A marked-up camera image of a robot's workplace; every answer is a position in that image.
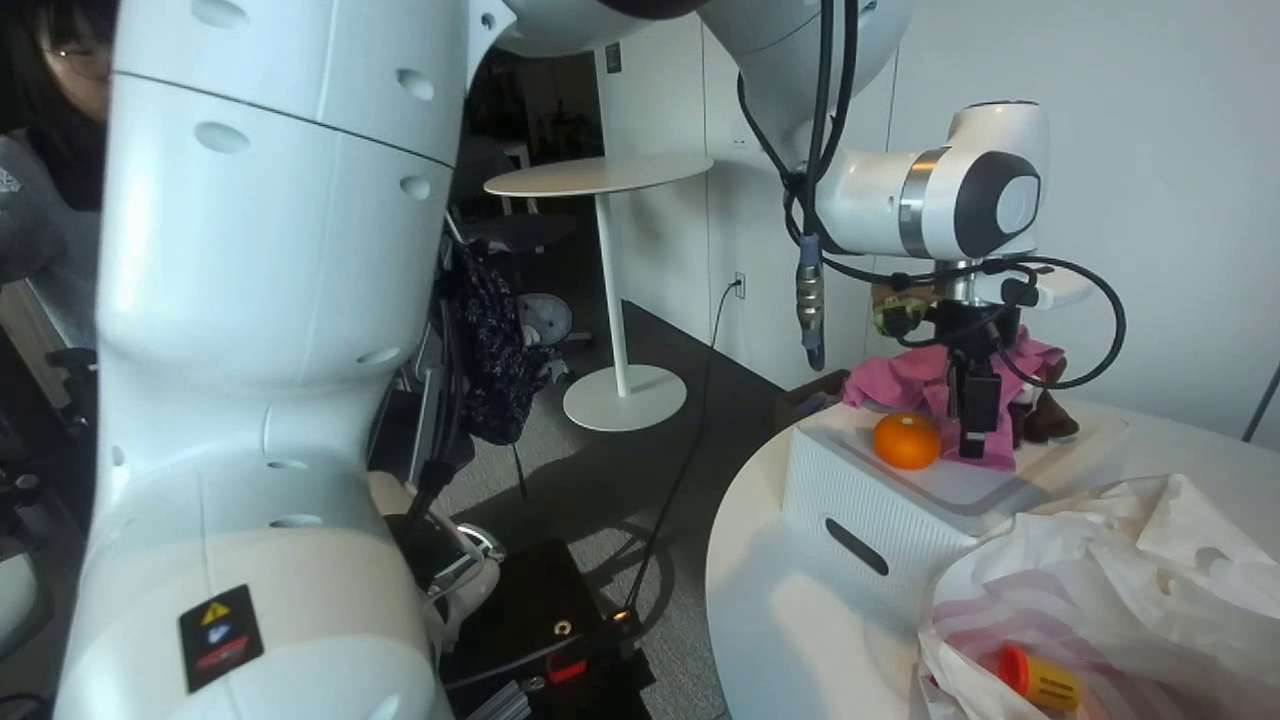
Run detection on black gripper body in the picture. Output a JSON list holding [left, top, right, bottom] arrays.
[[931, 298, 1030, 360]]

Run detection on pink t-shirt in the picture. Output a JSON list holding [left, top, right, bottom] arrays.
[[836, 334, 1073, 477]]

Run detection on orange fruit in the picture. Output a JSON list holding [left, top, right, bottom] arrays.
[[866, 411, 949, 472]]

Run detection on white red plastic bag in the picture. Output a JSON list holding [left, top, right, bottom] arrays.
[[910, 472, 1280, 720]]

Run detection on white lidded storage box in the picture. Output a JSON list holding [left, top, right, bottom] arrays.
[[776, 394, 1110, 630]]

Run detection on round white side table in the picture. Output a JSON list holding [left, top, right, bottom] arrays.
[[480, 157, 716, 435]]

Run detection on white round helmet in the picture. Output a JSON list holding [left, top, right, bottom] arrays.
[[516, 288, 576, 352]]

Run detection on black control box red button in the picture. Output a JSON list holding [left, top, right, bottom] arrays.
[[443, 536, 655, 720]]

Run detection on dark patterned backpack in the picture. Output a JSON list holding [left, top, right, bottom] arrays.
[[432, 233, 551, 450]]

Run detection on person with black hair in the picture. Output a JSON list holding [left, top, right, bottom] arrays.
[[0, 0, 114, 292]]

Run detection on yellow-green wrist camera box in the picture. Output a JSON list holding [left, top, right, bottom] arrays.
[[872, 282, 944, 344]]

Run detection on thin black camera cable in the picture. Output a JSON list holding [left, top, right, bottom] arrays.
[[914, 250, 1130, 392]]

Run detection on thick black cable blue connector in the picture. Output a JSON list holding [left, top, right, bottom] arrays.
[[732, 0, 859, 377]]

